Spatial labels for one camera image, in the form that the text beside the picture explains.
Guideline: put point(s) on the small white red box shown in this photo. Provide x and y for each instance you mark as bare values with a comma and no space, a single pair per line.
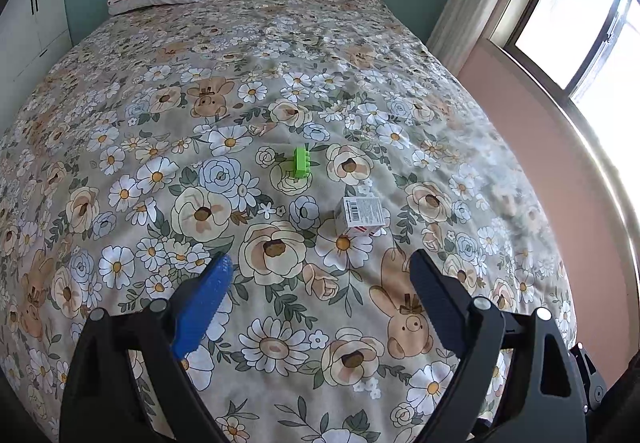
360,216

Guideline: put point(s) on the green toy block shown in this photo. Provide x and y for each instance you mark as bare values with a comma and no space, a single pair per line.
301,162

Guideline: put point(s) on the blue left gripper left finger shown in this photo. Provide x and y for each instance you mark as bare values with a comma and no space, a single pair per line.
167,330

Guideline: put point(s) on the window frame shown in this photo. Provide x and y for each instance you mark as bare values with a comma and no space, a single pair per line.
584,53

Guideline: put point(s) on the white wardrobe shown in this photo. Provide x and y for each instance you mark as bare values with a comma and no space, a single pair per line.
34,35

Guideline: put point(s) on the floral bed cover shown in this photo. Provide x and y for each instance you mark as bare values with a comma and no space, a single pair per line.
167,135

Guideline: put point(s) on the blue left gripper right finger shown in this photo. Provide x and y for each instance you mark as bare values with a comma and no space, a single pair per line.
470,327

